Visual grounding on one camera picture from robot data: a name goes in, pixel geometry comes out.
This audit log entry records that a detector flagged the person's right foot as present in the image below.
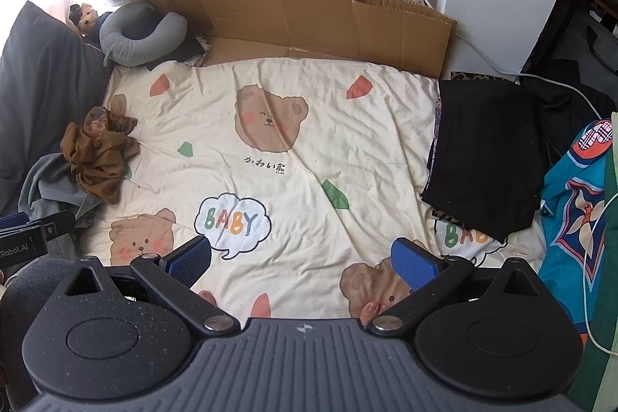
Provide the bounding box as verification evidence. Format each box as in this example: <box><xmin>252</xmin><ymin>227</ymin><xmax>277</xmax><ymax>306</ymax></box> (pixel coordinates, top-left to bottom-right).
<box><xmin>360</xmin><ymin>301</ymin><xmax>387</xmax><ymax>326</ymax></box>

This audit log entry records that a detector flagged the black clothes pile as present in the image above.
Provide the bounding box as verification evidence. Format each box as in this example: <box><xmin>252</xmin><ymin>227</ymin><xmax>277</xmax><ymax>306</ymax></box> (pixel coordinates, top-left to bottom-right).
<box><xmin>519</xmin><ymin>59</ymin><xmax>618</xmax><ymax>171</ymax></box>

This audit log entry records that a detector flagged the brown t-shirt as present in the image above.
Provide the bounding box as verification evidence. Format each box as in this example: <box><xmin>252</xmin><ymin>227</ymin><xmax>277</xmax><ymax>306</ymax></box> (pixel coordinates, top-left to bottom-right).
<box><xmin>60</xmin><ymin>105</ymin><xmax>141</xmax><ymax>205</ymax></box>

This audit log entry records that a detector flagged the black cloth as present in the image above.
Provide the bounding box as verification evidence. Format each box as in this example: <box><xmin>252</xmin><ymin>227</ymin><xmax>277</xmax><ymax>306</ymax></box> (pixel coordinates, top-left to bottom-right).
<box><xmin>169</xmin><ymin>38</ymin><xmax>208</xmax><ymax>65</ymax></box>

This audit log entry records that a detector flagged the grey neck pillow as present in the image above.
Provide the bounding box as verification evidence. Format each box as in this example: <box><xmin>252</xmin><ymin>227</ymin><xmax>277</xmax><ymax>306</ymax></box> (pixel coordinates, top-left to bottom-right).
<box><xmin>99</xmin><ymin>2</ymin><xmax>188</xmax><ymax>68</ymax></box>

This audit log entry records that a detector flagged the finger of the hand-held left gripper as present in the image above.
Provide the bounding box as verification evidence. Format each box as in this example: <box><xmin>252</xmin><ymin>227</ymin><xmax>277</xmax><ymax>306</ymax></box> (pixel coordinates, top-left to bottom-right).
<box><xmin>22</xmin><ymin>209</ymin><xmax>78</xmax><ymax>239</ymax></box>

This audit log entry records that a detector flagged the dark grey pillow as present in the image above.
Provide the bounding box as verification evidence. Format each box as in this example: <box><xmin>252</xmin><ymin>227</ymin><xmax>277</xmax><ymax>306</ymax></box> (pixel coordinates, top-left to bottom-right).
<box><xmin>0</xmin><ymin>1</ymin><xmax>114</xmax><ymax>215</ymax></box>

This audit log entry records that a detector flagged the bear print blanket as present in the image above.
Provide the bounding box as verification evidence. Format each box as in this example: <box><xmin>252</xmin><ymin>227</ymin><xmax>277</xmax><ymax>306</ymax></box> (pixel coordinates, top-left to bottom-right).
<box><xmin>80</xmin><ymin>55</ymin><xmax>548</xmax><ymax>336</ymax></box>

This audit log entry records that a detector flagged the black folded garment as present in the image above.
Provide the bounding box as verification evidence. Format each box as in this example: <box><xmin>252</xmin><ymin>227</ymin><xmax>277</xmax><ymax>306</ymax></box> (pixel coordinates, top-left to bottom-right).
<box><xmin>421</xmin><ymin>79</ymin><xmax>548</xmax><ymax>244</ymax></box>

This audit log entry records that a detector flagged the flattened cardboard box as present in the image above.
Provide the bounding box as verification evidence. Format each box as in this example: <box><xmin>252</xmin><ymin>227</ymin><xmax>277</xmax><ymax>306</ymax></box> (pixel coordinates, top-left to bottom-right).
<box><xmin>132</xmin><ymin>0</ymin><xmax>458</xmax><ymax>80</ymax></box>

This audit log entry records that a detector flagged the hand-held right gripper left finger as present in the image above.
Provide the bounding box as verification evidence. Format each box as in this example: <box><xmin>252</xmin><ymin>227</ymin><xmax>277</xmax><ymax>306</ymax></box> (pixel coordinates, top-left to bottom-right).
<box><xmin>65</xmin><ymin>234</ymin><xmax>241</xmax><ymax>338</ymax></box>

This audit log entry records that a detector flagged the white cable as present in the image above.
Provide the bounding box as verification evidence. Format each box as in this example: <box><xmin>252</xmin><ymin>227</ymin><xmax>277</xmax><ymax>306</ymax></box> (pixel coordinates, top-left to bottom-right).
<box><xmin>351</xmin><ymin>0</ymin><xmax>599</xmax><ymax>123</ymax></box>

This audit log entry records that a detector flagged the plush toy bear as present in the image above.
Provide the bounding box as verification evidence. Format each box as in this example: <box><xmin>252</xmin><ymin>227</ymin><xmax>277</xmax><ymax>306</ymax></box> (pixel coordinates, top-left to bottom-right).
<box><xmin>69</xmin><ymin>3</ymin><xmax>114</xmax><ymax>41</ymax></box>

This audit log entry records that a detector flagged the green cloth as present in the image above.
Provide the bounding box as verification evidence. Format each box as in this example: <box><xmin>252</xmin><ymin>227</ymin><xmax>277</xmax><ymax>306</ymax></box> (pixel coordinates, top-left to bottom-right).
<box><xmin>591</xmin><ymin>113</ymin><xmax>618</xmax><ymax>412</ymax></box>

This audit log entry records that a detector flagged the grey-blue garment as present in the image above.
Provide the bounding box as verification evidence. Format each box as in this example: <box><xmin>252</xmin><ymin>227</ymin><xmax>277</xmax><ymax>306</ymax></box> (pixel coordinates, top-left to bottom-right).
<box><xmin>19</xmin><ymin>151</ymin><xmax>104</xmax><ymax>249</ymax></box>

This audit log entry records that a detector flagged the teal patterned cloth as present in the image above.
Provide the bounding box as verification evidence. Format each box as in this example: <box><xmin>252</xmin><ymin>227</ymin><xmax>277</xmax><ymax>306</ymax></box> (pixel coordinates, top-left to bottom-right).
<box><xmin>538</xmin><ymin>117</ymin><xmax>618</xmax><ymax>345</ymax></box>

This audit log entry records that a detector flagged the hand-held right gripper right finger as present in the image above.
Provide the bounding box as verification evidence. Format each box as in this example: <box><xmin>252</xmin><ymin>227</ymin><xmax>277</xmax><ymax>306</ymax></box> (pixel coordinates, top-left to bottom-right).
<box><xmin>369</xmin><ymin>237</ymin><xmax>553</xmax><ymax>338</ymax></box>

